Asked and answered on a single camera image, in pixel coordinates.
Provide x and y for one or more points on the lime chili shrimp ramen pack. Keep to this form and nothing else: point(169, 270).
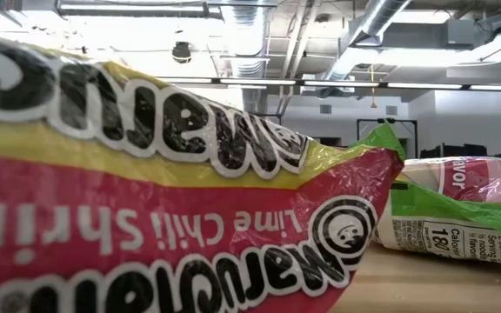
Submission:
point(450, 204)
point(146, 208)

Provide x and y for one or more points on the linear ceiling light strip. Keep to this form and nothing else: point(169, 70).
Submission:
point(255, 81)

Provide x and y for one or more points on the black yellow hanging device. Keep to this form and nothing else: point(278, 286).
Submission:
point(181, 52)

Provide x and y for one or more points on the black background equipment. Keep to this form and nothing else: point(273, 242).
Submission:
point(455, 151)

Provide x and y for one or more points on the grey wall vent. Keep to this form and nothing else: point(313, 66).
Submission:
point(325, 109)
point(391, 110)

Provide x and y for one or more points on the black frame stand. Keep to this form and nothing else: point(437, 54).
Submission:
point(365, 121)

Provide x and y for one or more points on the silver flexible air duct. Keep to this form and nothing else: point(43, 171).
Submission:
point(246, 35)

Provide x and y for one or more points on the silver spiral air duct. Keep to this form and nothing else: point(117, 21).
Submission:
point(376, 19)

